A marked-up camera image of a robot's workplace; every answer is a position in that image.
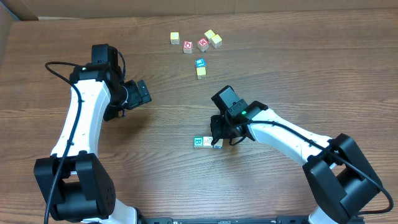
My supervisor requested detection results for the yellow block behind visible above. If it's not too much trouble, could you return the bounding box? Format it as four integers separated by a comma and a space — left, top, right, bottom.
204, 29, 215, 43

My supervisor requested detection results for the yellow block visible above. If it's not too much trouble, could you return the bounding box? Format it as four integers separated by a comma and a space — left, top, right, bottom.
197, 67, 206, 80
204, 29, 215, 43
211, 34, 223, 49
170, 32, 180, 45

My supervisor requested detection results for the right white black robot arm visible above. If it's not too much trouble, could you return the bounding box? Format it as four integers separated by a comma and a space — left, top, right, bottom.
211, 85, 382, 223

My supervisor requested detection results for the green letter block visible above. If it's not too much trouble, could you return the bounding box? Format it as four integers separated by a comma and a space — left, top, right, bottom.
193, 137, 203, 148

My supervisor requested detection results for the far left yellow block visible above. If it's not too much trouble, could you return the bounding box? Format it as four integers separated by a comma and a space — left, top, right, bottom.
170, 32, 180, 45

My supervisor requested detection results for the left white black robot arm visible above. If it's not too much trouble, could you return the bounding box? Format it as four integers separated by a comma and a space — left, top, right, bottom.
34, 44, 152, 223

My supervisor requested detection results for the plain white wooden block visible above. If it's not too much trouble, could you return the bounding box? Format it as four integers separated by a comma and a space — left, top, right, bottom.
203, 136, 213, 148

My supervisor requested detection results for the red block with circle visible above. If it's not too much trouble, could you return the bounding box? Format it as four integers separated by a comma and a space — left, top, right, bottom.
183, 41, 193, 54

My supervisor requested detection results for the white blue picture block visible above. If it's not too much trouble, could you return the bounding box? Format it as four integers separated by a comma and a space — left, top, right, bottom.
213, 139, 223, 149

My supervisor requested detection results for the yellow block centre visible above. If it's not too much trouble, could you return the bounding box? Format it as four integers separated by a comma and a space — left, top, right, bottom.
197, 67, 206, 80

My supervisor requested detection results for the yellow block far right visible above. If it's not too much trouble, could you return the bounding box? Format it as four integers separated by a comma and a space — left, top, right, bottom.
211, 34, 223, 49

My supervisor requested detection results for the red block letter E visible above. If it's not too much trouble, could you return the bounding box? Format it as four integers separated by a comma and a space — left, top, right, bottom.
197, 38, 209, 52

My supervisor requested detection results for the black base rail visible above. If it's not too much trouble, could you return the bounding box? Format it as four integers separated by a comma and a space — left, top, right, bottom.
139, 216, 365, 224

